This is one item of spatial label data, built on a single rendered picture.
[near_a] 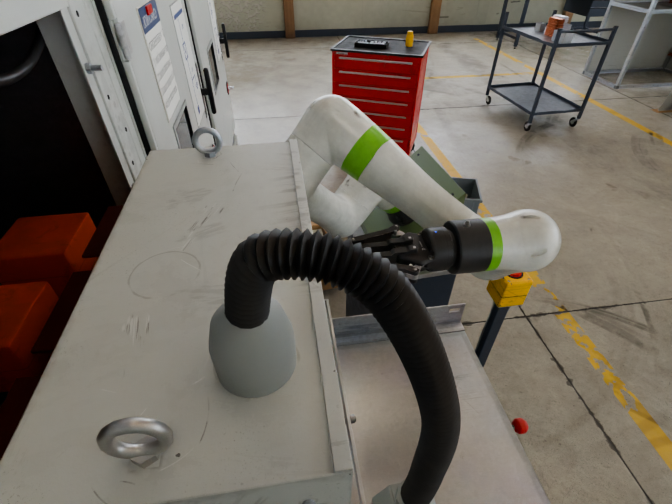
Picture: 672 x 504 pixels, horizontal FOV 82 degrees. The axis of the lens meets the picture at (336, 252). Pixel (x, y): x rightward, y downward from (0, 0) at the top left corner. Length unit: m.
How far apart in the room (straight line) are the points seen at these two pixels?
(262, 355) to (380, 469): 0.62
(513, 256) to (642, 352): 1.90
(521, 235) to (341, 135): 0.38
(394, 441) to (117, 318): 0.64
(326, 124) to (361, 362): 0.55
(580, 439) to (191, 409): 1.89
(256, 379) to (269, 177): 0.32
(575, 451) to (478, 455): 1.15
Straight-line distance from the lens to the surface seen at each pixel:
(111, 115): 0.72
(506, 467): 0.92
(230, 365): 0.28
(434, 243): 0.64
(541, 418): 2.05
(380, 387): 0.94
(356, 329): 1.01
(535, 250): 0.70
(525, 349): 2.25
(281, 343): 0.28
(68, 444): 0.34
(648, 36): 7.57
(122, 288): 0.42
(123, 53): 0.78
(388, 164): 0.79
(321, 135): 0.81
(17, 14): 0.57
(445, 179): 1.33
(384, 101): 3.30
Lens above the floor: 1.65
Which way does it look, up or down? 40 degrees down
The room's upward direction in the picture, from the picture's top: straight up
